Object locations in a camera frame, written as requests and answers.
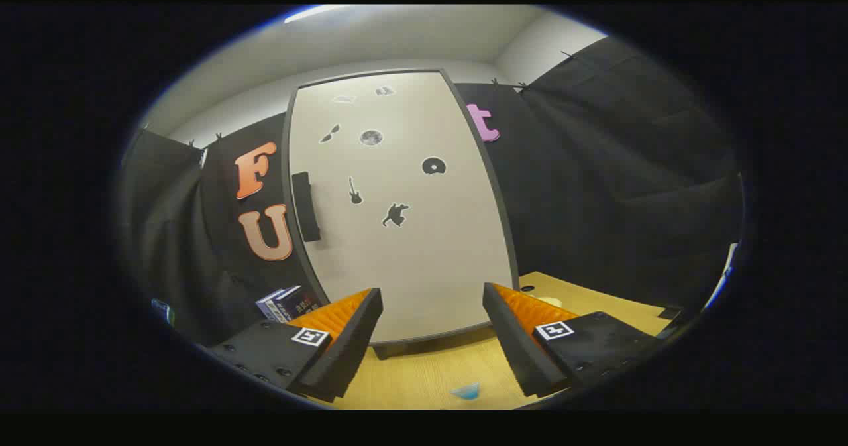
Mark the small blue object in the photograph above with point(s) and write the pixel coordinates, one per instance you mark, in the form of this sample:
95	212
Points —
466	391

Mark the black backdrop cloth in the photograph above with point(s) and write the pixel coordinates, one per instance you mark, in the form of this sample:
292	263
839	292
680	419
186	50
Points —
596	201

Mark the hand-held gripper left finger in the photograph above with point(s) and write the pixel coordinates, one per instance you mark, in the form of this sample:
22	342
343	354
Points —
351	340

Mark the beige cabinet door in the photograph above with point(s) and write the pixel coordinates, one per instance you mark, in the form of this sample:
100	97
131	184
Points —
430	267

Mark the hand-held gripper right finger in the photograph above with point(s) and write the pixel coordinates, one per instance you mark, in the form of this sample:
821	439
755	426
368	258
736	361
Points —
513	340

